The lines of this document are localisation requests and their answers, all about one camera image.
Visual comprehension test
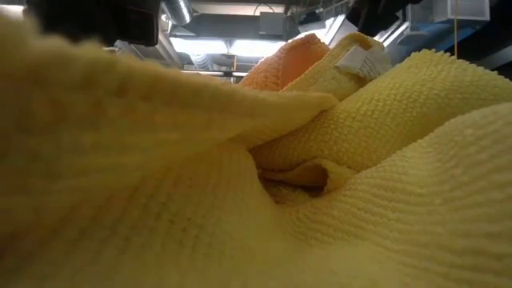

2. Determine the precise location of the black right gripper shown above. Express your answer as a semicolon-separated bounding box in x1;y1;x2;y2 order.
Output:
345;0;423;38

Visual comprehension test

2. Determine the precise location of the round silver air duct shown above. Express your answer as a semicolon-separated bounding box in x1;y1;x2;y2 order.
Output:
162;0;193;26

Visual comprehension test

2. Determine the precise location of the orange microfiber towel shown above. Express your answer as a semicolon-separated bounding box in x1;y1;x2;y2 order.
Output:
238;33;331;92

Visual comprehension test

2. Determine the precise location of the yellow hanging cord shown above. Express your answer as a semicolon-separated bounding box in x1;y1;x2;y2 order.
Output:
453;0;458;59

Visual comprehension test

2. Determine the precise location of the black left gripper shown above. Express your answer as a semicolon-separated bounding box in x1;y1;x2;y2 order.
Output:
24;0;162;48

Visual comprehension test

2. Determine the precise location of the bright ceiling light panel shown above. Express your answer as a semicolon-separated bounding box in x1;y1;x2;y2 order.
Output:
170;37;297;58

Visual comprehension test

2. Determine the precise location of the long linear ceiling light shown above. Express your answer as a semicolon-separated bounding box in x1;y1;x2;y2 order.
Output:
179;70;249;78

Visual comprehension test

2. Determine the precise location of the rectangular silver air duct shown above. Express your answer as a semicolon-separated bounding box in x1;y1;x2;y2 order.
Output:
323;14;411;45

